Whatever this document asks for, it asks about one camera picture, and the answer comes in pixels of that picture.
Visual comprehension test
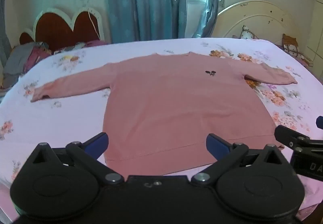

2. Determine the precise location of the pile of clothes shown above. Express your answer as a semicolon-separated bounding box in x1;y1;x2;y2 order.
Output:
2;42;52;88

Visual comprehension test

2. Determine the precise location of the cream arched headboard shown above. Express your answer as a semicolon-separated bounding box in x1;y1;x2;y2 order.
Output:
217;0;303;45

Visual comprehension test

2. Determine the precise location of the pink sweater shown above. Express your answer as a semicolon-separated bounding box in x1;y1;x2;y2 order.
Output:
30;53;298;176

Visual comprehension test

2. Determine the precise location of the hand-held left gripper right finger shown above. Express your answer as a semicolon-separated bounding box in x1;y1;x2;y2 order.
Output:
191;133;290;186

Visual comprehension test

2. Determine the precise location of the grey side curtain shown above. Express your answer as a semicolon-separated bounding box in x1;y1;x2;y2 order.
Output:
0;0;12;63

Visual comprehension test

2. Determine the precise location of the floral bordered pillow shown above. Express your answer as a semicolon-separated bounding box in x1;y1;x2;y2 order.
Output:
240;25;260;40

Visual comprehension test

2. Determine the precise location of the red heart-shaped headboard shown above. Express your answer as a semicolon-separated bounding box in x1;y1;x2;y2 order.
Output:
20;7;105;51

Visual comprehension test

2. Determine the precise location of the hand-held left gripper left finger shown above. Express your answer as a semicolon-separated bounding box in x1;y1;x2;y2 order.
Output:
24;132;125;186

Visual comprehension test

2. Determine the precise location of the floral bed sheet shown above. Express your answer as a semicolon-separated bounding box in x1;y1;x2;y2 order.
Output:
0;38;323;224

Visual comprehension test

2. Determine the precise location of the orange patterned pillow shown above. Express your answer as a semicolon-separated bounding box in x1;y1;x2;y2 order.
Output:
281;34;314;67

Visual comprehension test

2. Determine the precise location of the white cable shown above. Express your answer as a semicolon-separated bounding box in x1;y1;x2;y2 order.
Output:
74;0;101;38

